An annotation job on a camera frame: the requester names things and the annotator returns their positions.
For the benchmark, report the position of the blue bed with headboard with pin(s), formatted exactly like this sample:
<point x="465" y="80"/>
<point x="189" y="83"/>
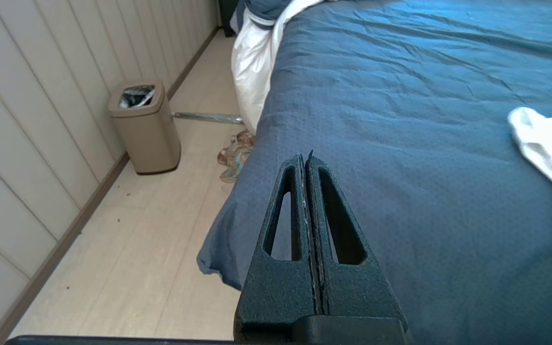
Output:
<point x="400" y="120"/>

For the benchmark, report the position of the brown trash bin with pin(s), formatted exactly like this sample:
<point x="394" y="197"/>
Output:
<point x="146" y="134"/>

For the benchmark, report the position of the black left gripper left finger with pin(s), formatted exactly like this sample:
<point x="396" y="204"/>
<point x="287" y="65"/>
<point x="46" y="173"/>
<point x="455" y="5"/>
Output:
<point x="276" y="292"/>

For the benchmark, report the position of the dark blue crumpled duvet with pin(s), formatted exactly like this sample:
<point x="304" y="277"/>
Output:
<point x="252" y="57"/>

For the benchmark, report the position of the thin grey floor object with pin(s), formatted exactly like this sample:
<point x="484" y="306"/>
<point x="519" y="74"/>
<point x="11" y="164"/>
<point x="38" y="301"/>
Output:
<point x="204" y="117"/>

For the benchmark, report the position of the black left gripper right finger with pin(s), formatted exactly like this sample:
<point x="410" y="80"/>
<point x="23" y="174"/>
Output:
<point x="362" y="297"/>

